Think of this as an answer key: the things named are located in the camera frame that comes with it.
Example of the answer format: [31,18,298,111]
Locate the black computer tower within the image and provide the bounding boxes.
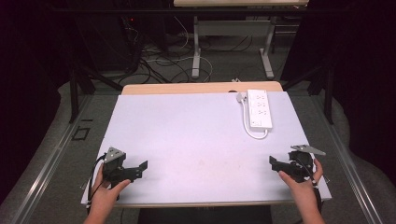
[74,8,145,73]

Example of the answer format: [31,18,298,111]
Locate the black metal stand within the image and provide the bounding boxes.
[67,60,124,124]
[280,60,336,126]

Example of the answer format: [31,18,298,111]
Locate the white floor cable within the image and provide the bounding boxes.
[145,55,215,83]

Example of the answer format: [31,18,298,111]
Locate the person's right hand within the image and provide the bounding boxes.
[277,158,325,216]

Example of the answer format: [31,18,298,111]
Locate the white table mat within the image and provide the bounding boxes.
[80,91,332,208]

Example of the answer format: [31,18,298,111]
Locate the person's left hand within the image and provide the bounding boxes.
[88,163,132,217]

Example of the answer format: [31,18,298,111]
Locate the aluminium floor rail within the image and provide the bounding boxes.
[310,94,385,224]
[8,94,93,224]

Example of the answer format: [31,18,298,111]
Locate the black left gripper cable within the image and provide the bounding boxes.
[87,153,107,207]

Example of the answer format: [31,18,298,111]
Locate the white power strip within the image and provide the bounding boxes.
[235,91,269,140]
[246,89,274,132]

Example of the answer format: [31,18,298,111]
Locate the white desk with metal legs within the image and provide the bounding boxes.
[173,0,310,80]

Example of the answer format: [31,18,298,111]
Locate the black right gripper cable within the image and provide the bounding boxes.
[295,158,323,213]

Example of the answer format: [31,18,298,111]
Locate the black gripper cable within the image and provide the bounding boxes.
[295,158,323,213]
[87,153,107,207]

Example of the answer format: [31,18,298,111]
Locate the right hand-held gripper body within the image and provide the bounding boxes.
[287,143,327,184]

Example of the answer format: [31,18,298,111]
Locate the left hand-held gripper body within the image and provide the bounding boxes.
[102,147,138,189]

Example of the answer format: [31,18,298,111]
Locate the black floor cables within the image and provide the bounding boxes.
[122,15,254,85]

